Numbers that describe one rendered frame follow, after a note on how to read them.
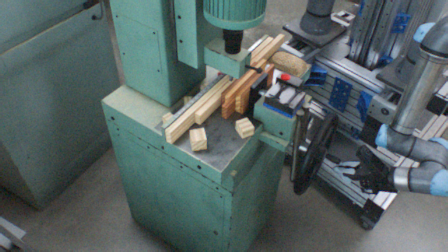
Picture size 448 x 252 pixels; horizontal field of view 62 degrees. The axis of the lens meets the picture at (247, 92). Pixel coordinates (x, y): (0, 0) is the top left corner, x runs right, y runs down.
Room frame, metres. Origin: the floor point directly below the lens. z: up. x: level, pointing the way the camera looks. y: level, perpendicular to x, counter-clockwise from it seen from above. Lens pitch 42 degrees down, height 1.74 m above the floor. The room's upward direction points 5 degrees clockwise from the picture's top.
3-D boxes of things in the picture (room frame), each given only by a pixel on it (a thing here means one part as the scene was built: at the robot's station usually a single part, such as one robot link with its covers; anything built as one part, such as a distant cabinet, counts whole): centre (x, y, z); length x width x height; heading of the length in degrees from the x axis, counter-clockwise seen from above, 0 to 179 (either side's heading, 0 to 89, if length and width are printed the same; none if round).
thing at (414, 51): (1.23, -0.68, 0.98); 0.13 x 0.12 x 0.14; 65
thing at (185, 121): (0.96, 0.07, 0.93); 0.60 x 0.02 x 0.05; 152
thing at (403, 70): (1.24, -0.67, 0.87); 0.15 x 0.15 x 0.10
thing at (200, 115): (1.03, 0.01, 0.92); 0.55 x 0.02 x 0.04; 152
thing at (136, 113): (1.00, 0.17, 0.76); 0.57 x 0.45 x 0.09; 62
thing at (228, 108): (0.92, 0.01, 0.92); 0.23 x 0.02 x 0.05; 152
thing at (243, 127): (0.77, 0.00, 0.92); 0.05 x 0.04 x 0.03; 33
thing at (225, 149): (0.90, -0.04, 0.87); 0.61 x 0.30 x 0.06; 152
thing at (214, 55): (0.95, 0.07, 1.03); 0.14 x 0.07 x 0.09; 62
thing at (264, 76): (0.89, -0.06, 0.95); 0.09 x 0.07 x 0.09; 152
